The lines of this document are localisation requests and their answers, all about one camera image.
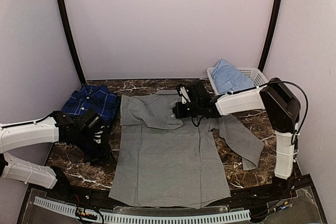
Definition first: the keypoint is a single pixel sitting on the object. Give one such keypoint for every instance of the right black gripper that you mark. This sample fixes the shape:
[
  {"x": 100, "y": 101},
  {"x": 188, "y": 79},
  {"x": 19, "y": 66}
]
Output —
[{"x": 179, "y": 113}]

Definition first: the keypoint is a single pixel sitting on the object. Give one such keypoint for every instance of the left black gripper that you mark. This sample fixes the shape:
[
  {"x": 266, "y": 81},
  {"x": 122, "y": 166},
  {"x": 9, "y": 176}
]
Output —
[{"x": 104, "y": 155}]

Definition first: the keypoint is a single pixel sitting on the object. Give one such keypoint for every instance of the grey long sleeve shirt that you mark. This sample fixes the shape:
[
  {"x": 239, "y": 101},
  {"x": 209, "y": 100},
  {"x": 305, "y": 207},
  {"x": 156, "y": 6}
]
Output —
[{"x": 167, "y": 162}]

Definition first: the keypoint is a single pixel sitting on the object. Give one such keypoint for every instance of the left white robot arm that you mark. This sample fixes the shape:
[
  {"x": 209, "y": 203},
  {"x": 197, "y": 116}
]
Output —
[{"x": 56, "y": 127}]

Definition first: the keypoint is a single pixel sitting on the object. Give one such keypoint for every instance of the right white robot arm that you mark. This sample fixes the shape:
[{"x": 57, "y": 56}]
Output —
[{"x": 281, "y": 105}]

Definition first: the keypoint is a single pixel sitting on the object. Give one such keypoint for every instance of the blue plaid folded shirt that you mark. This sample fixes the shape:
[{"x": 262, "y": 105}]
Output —
[{"x": 97, "y": 98}]

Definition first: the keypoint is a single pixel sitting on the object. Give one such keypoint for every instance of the light blue shirt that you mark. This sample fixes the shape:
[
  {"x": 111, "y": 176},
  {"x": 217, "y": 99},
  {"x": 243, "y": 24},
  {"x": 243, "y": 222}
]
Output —
[{"x": 227, "y": 78}]

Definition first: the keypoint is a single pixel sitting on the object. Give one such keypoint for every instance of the white plastic basket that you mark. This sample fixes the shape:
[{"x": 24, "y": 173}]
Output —
[{"x": 253, "y": 74}]

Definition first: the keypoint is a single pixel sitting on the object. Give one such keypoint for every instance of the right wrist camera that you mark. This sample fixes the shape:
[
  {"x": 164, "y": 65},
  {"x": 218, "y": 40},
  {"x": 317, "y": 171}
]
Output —
[{"x": 195, "y": 92}]

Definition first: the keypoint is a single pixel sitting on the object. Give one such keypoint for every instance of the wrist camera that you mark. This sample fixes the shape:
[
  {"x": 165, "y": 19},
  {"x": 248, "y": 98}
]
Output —
[
  {"x": 195, "y": 92},
  {"x": 91, "y": 125}
]

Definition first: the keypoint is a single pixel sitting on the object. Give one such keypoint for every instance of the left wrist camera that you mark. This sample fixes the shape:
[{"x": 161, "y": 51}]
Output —
[{"x": 91, "y": 125}]

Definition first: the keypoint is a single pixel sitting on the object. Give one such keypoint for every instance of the white slotted cable duct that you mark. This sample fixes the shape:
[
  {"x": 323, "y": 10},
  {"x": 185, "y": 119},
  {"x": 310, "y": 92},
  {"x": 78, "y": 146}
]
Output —
[{"x": 107, "y": 216}]

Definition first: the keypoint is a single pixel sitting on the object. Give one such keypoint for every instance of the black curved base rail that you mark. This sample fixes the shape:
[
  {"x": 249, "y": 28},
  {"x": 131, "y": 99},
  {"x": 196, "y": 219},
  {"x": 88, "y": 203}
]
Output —
[{"x": 262, "y": 200}]

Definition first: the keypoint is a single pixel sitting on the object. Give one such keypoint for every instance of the right black frame post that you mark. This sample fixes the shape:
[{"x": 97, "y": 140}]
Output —
[{"x": 270, "y": 34}]

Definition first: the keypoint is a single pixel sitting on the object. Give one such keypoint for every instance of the black frame post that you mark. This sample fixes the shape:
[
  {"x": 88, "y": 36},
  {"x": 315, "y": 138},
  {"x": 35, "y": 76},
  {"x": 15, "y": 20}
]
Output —
[
  {"x": 70, "y": 41},
  {"x": 270, "y": 34}
]

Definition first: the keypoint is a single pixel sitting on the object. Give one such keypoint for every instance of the left black frame post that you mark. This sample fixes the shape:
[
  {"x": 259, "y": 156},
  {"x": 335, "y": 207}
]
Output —
[{"x": 70, "y": 41}]

